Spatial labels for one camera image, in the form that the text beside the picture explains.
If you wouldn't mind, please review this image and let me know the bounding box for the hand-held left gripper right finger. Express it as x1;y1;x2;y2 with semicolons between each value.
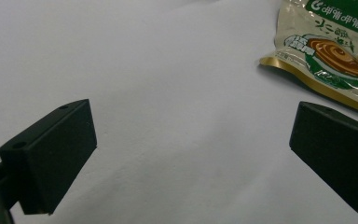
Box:
288;101;358;217

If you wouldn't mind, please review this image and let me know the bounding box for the cream and green snack packet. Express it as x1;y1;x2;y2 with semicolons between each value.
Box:
258;0;358;119

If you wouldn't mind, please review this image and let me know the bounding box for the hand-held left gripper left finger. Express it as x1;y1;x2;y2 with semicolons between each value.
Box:
0;98;98;216

